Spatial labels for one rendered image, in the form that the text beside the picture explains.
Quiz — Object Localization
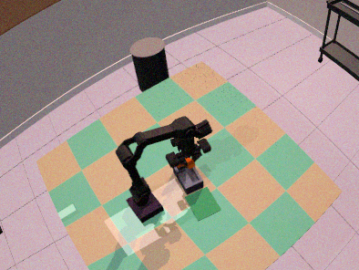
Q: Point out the orange l-shaped part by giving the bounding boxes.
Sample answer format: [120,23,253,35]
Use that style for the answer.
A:
[177,158,196,169]

